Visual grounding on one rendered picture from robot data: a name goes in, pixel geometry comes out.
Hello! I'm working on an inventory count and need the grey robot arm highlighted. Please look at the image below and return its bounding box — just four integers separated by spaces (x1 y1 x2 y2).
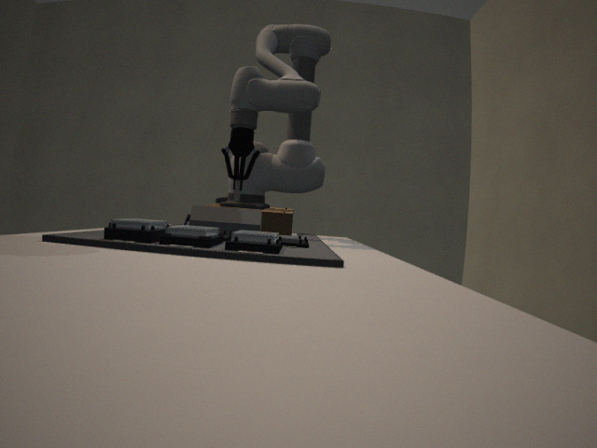
215 24 331 210

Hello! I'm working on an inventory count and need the white button panel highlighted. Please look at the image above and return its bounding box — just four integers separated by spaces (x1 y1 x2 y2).
184 205 262 234

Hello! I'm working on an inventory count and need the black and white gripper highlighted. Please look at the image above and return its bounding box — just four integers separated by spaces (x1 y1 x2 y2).
221 127 260 202

